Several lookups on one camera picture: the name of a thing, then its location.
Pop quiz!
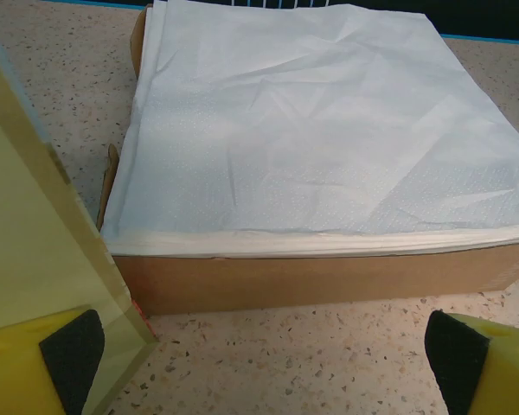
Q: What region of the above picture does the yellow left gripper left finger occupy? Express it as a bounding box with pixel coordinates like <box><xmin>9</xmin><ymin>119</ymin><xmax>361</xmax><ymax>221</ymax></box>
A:
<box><xmin>0</xmin><ymin>304</ymin><xmax>107</xmax><ymax>415</ymax></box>

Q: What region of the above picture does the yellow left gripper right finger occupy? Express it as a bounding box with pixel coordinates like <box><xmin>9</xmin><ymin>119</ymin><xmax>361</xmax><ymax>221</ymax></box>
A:
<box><xmin>426</xmin><ymin>309</ymin><xmax>519</xmax><ymax>415</ymax></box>

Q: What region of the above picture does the illustrated paper carry bag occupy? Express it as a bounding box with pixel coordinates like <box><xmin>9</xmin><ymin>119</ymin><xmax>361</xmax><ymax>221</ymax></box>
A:
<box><xmin>0</xmin><ymin>16</ymin><xmax>159</xmax><ymax>415</ymax></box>

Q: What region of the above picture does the brown cardboard napkin box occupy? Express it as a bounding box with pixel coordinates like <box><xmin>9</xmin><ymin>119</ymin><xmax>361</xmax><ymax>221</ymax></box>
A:
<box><xmin>93</xmin><ymin>3</ymin><xmax>519</xmax><ymax>319</ymax></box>

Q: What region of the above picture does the white paper napkin stack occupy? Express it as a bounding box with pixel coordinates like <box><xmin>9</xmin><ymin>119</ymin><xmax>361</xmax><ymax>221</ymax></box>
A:
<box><xmin>99</xmin><ymin>0</ymin><xmax>519</xmax><ymax>260</ymax></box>

